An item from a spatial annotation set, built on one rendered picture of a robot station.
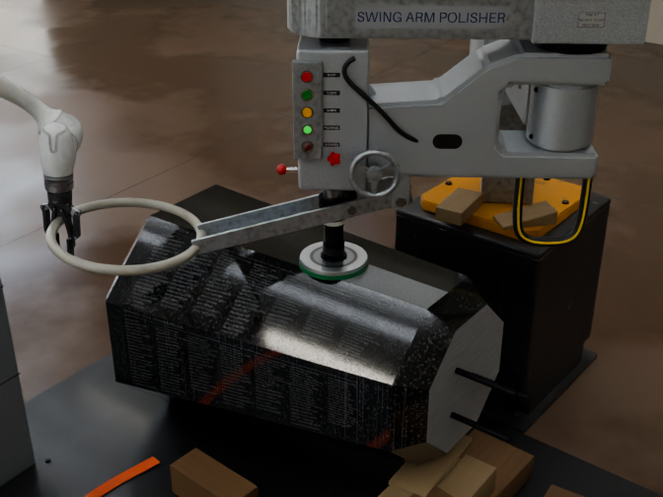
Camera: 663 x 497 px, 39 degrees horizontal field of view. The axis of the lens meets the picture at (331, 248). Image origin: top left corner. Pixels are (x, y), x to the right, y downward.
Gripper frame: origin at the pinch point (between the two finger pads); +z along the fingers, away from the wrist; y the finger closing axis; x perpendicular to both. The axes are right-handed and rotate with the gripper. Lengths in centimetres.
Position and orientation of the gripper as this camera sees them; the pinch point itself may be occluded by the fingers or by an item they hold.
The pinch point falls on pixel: (63, 246)
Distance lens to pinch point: 318.1
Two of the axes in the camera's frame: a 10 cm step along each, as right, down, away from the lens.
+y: 9.6, 1.9, -2.2
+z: -0.7, 8.8, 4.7
